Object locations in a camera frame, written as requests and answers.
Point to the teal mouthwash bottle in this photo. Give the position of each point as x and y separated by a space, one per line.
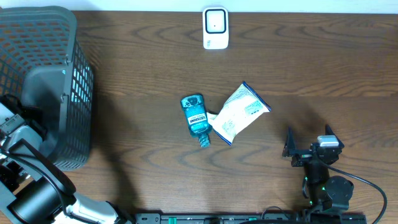
193 107

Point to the grey plastic basket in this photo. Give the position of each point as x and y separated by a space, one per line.
43 65

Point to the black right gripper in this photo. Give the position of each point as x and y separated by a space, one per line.
303 157

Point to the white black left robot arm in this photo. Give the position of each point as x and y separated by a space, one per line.
33 190

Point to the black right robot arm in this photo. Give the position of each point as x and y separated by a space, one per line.
328 195

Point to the cream snack bag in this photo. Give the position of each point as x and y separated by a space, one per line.
242 108

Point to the black mounting rail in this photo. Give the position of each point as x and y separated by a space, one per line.
272 217

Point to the white barcode scanner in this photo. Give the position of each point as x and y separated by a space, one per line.
215 28

